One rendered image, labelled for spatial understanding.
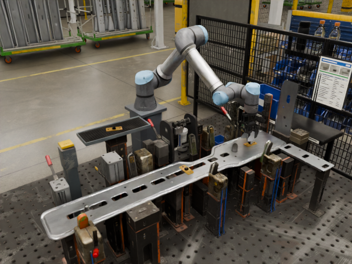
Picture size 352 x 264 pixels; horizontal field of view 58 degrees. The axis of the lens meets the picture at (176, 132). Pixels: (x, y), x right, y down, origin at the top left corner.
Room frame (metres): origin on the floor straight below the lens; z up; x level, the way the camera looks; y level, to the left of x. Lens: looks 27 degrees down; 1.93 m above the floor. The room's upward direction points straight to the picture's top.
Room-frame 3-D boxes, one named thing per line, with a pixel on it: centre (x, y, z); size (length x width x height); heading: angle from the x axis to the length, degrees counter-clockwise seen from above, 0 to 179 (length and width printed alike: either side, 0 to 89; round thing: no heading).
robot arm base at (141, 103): (1.96, 0.20, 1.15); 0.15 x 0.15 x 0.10
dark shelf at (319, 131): (2.04, -0.68, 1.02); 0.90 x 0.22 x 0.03; 35
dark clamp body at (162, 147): (1.51, 0.09, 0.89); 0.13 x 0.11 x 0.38; 35
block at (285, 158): (1.52, -0.60, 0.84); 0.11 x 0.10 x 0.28; 35
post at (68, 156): (1.37, 0.54, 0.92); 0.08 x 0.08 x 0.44; 35
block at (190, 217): (1.38, -0.04, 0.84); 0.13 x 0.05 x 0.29; 35
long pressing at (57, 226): (1.35, -0.04, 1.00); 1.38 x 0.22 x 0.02; 125
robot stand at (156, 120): (1.96, 0.20, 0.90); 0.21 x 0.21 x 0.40; 39
